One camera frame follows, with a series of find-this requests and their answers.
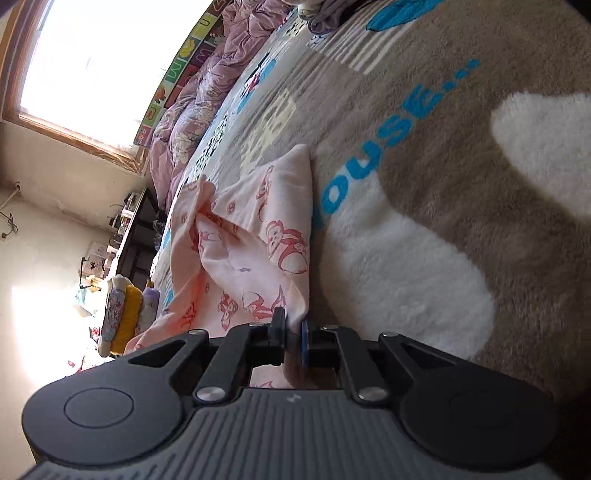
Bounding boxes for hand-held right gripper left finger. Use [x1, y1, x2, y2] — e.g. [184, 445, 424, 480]
[124, 307, 289, 405]

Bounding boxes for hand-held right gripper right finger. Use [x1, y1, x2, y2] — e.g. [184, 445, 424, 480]
[298, 321, 466, 405]

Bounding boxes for pink fox-print garment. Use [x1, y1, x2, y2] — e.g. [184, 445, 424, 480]
[124, 144, 315, 389]

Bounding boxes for grey clothes pile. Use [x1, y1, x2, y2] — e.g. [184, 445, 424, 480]
[298, 0, 365, 35]

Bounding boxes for purple folded blanket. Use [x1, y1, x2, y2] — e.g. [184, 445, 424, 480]
[136, 285, 161, 334]

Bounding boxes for yellow folded blanket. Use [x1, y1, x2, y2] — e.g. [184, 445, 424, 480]
[113, 283, 145, 352]

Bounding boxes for white printed folded blanket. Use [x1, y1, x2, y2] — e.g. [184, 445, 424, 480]
[102, 274, 129, 357]

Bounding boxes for dark bedside table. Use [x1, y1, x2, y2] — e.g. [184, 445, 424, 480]
[115, 186, 163, 289]

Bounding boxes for printed plush blanket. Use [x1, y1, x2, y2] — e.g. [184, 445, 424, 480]
[151, 0, 591, 409]

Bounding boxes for purple quilt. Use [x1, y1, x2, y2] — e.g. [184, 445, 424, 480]
[147, 0, 306, 206]

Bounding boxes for colourful alphabet foam mat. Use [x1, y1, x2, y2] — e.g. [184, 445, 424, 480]
[133, 0, 234, 149]

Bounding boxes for wooden-framed window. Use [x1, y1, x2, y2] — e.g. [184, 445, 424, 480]
[0, 0, 223, 175]

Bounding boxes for wall cable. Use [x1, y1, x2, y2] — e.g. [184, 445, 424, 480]
[0, 182, 23, 241]

